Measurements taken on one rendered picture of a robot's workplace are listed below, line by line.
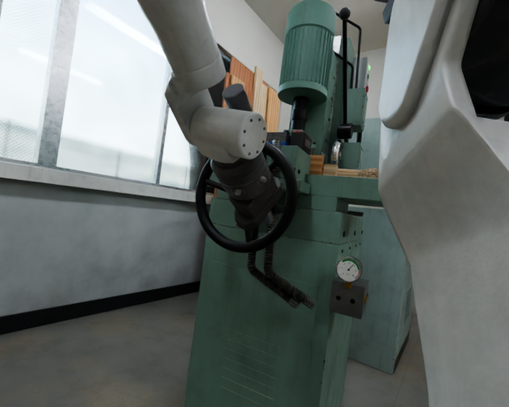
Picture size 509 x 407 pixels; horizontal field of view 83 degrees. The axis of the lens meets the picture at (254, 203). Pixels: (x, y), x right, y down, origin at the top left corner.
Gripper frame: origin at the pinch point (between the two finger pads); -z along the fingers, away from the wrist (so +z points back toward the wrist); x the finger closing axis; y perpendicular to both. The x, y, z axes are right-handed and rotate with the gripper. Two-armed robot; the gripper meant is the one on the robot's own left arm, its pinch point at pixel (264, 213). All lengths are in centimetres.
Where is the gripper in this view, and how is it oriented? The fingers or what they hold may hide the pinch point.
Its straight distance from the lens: 60.9
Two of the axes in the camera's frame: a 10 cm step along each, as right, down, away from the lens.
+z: -3.1, -5.7, -7.6
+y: -7.6, -3.3, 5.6
